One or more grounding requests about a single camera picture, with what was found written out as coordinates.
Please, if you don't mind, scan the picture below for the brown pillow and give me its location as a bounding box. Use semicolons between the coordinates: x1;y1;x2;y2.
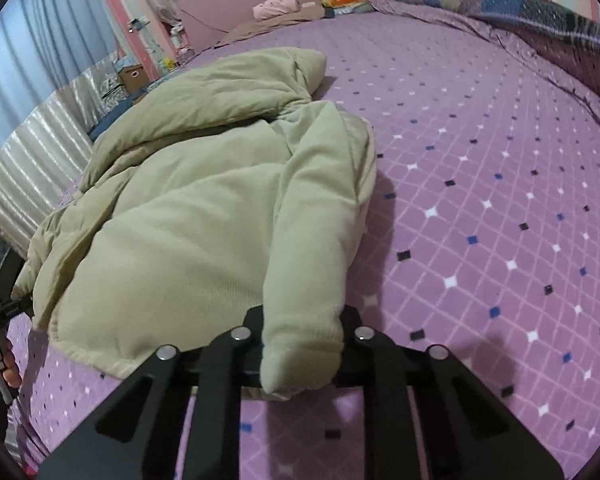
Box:
215;7;331;47

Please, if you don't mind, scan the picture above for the beige puffer jacket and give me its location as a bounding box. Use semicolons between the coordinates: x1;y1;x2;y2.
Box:
11;46;378;402

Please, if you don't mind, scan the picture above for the shiny silver striped curtain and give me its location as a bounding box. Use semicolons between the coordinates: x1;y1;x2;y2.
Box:
0;52;123;246

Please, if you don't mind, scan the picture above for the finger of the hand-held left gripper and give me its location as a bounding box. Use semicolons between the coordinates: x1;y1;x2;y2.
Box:
0;296;33;326

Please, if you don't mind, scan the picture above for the light blue curtain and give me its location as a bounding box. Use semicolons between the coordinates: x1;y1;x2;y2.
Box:
0;0;118;171

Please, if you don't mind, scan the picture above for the person's left hand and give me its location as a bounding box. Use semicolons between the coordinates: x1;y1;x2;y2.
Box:
0;342;22;390

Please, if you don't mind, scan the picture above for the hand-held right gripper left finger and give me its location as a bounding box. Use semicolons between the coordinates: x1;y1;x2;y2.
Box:
37;305;268;480

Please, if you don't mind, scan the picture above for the pink folded cloth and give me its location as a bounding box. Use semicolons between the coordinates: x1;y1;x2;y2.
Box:
252;0;301;22

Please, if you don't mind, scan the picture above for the cardboard box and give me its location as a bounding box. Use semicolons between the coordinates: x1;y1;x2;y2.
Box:
118;62;147;95

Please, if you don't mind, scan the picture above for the blue and pink patchwork quilt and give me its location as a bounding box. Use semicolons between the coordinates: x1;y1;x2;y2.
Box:
375;0;600;136

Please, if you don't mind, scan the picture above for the pink headboard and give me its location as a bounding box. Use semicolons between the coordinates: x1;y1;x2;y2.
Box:
177;0;443;53

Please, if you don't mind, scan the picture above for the dark blue cloth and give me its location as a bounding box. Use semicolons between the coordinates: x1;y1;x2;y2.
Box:
87;110;131;142

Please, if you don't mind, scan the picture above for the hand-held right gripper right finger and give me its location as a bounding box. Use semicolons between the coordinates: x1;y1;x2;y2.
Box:
337;305;563;480

